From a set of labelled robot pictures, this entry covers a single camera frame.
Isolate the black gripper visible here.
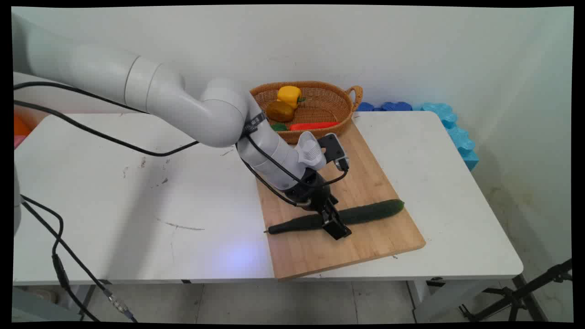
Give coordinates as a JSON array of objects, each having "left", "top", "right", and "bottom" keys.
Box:
[{"left": 286, "top": 169, "right": 353, "bottom": 241}]

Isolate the long dark green cucumber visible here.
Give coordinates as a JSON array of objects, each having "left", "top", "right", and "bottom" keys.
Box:
[{"left": 264, "top": 199, "right": 405, "bottom": 235}]

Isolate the brown potato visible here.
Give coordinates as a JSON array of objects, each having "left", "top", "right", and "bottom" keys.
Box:
[{"left": 266, "top": 101, "right": 295, "bottom": 122}]

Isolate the wooden cutting board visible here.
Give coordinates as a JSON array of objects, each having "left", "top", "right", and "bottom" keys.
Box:
[{"left": 255, "top": 121, "right": 427, "bottom": 281}]

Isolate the orange carrot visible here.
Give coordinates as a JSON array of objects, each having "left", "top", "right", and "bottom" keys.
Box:
[{"left": 289, "top": 121, "right": 340, "bottom": 132}]

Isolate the woven wicker basket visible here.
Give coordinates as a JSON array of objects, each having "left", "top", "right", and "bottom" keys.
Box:
[{"left": 249, "top": 81, "right": 363, "bottom": 145}]

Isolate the white table leg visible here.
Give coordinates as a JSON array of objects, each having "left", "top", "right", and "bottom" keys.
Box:
[{"left": 407, "top": 276, "right": 519, "bottom": 323}]

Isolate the yellow bell pepper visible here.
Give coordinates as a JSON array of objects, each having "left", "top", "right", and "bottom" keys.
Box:
[{"left": 277, "top": 85, "right": 306, "bottom": 110}]

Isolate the large light blue foam mat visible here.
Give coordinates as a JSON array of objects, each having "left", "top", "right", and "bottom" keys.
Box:
[{"left": 420, "top": 102, "right": 480, "bottom": 171}]

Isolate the black tripod stand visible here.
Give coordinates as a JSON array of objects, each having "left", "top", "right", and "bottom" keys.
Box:
[{"left": 459, "top": 258, "right": 573, "bottom": 323}]

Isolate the grey table leg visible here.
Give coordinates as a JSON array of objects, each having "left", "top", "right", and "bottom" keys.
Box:
[{"left": 69, "top": 284, "right": 97, "bottom": 322}]

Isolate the orange object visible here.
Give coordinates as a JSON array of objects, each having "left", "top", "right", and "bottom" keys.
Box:
[{"left": 14, "top": 113, "right": 32, "bottom": 137}]

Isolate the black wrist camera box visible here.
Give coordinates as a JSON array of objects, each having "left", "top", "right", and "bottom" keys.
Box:
[{"left": 318, "top": 133, "right": 351, "bottom": 172}]

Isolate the grey ribbed camera mount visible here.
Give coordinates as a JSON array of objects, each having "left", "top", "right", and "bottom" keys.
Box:
[{"left": 295, "top": 131, "right": 327, "bottom": 171}]

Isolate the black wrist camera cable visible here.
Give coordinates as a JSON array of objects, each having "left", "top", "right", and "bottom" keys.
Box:
[{"left": 235, "top": 130, "right": 349, "bottom": 207}]

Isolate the black printed strap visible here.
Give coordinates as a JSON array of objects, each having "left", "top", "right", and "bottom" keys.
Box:
[{"left": 240, "top": 112, "right": 266, "bottom": 136}]

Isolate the long black arm cable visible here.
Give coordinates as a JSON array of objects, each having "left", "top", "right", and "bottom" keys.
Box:
[
  {"left": 14, "top": 82, "right": 149, "bottom": 114},
  {"left": 14, "top": 101, "right": 200, "bottom": 157}
]

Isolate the black cable with metal connector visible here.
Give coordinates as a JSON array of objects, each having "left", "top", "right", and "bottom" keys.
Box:
[{"left": 20, "top": 195, "right": 138, "bottom": 323}]

